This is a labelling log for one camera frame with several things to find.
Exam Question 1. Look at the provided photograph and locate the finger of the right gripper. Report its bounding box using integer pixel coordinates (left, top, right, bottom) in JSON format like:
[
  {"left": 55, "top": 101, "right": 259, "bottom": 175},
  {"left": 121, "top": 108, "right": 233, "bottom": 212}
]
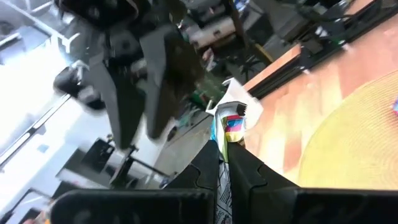
[
  {"left": 90, "top": 52, "right": 146, "bottom": 149},
  {"left": 139, "top": 26, "right": 205, "bottom": 138}
]

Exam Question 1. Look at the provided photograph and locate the black floor stand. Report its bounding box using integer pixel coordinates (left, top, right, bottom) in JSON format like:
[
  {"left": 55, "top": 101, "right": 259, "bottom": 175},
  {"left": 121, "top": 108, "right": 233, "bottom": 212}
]
[{"left": 55, "top": 136, "right": 172, "bottom": 190}]

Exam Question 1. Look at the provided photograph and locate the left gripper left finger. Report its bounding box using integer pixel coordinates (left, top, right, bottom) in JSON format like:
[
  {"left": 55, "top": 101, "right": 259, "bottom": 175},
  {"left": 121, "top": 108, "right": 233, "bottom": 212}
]
[{"left": 50, "top": 139, "right": 221, "bottom": 224}]

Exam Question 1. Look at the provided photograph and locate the black aluminium table frame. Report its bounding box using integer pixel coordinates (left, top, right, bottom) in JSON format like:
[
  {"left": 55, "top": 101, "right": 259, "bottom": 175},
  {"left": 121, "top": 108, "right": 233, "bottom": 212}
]
[{"left": 247, "top": 0, "right": 398, "bottom": 101}]

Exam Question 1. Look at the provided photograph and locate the round wooden plate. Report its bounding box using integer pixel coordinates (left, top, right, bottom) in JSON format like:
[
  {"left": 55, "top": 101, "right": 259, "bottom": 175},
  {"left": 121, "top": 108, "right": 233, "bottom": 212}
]
[{"left": 298, "top": 70, "right": 398, "bottom": 190}]

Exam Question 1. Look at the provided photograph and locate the white storage box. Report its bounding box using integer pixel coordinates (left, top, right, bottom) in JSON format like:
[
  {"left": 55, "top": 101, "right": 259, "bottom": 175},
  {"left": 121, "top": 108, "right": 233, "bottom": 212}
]
[{"left": 186, "top": 15, "right": 239, "bottom": 49}]

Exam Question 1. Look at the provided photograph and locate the silver green granola bar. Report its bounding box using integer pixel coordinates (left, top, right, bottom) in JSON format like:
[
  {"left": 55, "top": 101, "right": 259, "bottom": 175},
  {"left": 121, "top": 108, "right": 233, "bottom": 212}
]
[{"left": 210, "top": 101, "right": 249, "bottom": 224}]

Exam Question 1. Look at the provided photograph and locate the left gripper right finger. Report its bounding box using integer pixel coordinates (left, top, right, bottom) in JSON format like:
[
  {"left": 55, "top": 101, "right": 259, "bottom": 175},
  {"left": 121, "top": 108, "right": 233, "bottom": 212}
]
[{"left": 228, "top": 142, "right": 398, "bottom": 224}]

